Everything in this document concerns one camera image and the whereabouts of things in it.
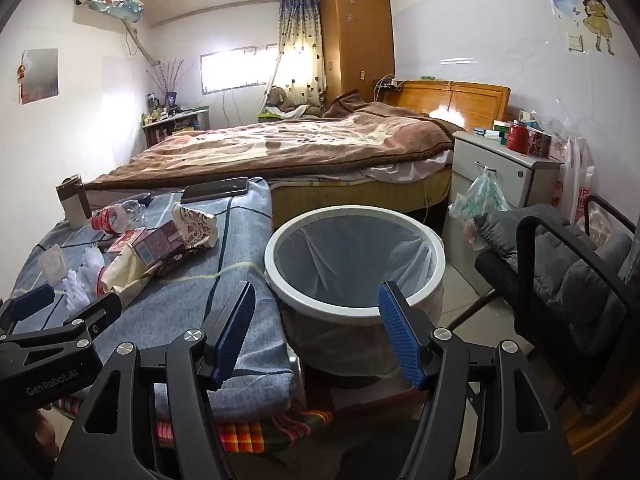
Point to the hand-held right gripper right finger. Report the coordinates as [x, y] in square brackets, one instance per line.
[400, 335]

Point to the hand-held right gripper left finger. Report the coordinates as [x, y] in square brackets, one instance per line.
[234, 332]

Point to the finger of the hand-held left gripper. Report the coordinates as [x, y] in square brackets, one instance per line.
[85, 317]
[30, 300]

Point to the white foam net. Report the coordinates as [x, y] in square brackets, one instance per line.
[80, 285]

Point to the cream paper bag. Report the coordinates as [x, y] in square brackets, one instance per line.
[127, 275]

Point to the white round trash bin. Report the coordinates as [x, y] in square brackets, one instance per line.
[320, 305]

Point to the purple drink carton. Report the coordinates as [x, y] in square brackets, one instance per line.
[165, 242]

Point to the crushed patterned paper cup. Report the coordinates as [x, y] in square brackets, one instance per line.
[197, 227]

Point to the clear plastic lid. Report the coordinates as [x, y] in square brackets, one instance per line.
[52, 262]

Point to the red and white milk carton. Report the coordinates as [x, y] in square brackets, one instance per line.
[127, 240]

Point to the clear bin liner bag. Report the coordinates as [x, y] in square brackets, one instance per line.
[350, 260]

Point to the colourful plaid cloth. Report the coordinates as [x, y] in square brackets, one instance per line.
[260, 427]

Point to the clear plastic bottle red label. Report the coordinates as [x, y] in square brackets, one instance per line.
[117, 216]

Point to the white and brown tumbler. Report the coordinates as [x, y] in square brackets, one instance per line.
[74, 202]

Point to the dark glasses case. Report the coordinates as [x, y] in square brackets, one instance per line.
[143, 197]

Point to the black smartphone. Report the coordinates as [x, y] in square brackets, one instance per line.
[215, 189]

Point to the bed mattress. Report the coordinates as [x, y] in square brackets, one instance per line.
[350, 192]

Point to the black office chair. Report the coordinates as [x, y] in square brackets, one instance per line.
[540, 270]

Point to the green printed plastic bag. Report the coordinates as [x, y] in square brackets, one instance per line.
[480, 200]

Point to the white nightstand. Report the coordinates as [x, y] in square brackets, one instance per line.
[505, 185]

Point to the bed with brown blanket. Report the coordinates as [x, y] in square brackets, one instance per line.
[280, 142]

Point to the cluttered desk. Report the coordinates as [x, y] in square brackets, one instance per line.
[170, 127]

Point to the red hanging ornament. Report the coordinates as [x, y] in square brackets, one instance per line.
[21, 77]

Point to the red can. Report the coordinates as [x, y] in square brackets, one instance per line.
[540, 144]
[518, 137]

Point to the white and red plastic bag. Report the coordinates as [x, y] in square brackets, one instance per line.
[575, 185]

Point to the brown teddy bear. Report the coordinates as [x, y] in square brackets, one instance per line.
[277, 97]

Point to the wooden headboard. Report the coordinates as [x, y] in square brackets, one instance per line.
[465, 97]

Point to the decorative branches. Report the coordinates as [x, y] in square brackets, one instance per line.
[170, 77]

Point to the window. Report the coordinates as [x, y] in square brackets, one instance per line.
[237, 70]

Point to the air conditioner pipe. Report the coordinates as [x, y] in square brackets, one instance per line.
[142, 47]

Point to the patterned curtain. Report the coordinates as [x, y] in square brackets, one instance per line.
[300, 50]

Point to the wooden wardrobe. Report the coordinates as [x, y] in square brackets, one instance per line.
[357, 40]

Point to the silver wall sheet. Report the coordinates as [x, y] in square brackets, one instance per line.
[40, 75]

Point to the photo frame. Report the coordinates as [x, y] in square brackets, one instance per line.
[171, 100]

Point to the wall socket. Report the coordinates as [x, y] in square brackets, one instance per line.
[575, 42]

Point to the cartoon wall sticker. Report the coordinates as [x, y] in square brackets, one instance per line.
[595, 5]

